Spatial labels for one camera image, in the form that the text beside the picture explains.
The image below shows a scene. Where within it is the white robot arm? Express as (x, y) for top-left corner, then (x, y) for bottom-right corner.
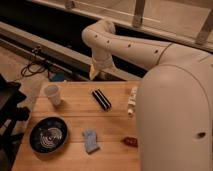
(82, 20), (213, 171)

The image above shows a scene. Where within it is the black whiteboard eraser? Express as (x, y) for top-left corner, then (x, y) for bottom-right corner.
(92, 89), (111, 111)

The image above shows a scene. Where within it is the black chair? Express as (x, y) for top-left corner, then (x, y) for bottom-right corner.
(0, 74), (30, 164)

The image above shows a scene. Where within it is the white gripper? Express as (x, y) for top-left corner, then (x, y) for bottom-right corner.
(89, 58), (115, 80)

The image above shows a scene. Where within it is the black patterned bowl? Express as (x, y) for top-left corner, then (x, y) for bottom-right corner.
(29, 117), (68, 154)

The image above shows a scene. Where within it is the blue object on floor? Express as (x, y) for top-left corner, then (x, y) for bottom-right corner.
(49, 73), (65, 82)

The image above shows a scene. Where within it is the black cable on floor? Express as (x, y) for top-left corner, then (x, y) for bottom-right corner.
(19, 49), (54, 79)

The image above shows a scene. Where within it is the white glue bottle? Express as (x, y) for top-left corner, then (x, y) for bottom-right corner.
(127, 87), (137, 117)

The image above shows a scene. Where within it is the blue sponge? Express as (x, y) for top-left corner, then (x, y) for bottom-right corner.
(82, 129), (100, 154)

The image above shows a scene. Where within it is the brown sausage toy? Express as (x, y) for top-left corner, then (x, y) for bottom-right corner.
(122, 137), (138, 147)

